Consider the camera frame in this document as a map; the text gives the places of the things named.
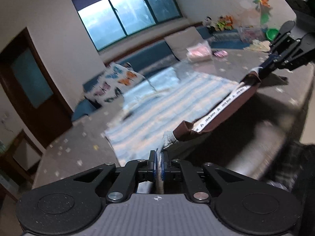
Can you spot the beige plain pillow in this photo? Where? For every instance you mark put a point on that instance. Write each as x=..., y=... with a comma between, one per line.
x=180, y=41

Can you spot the dark wooden door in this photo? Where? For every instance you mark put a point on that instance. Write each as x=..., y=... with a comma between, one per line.
x=32, y=92

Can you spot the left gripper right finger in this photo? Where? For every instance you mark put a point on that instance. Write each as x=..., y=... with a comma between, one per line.
x=165, y=165

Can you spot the blue striped knit garment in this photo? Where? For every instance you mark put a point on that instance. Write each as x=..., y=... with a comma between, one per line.
x=178, y=119

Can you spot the plaid checked cloth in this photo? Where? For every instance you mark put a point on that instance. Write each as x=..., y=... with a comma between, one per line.
x=293, y=160

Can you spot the green framed window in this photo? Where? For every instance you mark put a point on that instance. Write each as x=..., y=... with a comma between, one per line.
x=109, y=21

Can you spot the panda plush toy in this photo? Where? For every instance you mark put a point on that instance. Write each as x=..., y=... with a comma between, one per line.
x=207, y=22

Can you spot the blue sofa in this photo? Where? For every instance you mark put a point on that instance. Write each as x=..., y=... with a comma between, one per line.
x=157, y=56

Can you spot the clear plastic toy box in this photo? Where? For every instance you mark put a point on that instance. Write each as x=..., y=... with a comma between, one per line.
x=249, y=33

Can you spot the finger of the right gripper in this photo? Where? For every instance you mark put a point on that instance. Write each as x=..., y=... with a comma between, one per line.
x=269, y=63

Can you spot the grey star tablecloth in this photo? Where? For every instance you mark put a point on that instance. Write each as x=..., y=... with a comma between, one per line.
x=247, y=142

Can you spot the colourful pinwheel toy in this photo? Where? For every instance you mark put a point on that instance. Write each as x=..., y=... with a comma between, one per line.
x=264, y=8

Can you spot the pile of cloths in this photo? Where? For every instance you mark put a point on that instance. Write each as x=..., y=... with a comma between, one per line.
x=259, y=46

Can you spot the pink hair band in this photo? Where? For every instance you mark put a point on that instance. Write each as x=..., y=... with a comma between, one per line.
x=220, y=54

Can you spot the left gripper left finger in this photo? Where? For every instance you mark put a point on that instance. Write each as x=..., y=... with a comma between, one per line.
x=152, y=166

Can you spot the green plastic bowl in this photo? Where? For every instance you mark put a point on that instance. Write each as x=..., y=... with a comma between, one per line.
x=271, y=34

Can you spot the butterfly print pillow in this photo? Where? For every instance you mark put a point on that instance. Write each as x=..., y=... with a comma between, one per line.
x=111, y=83

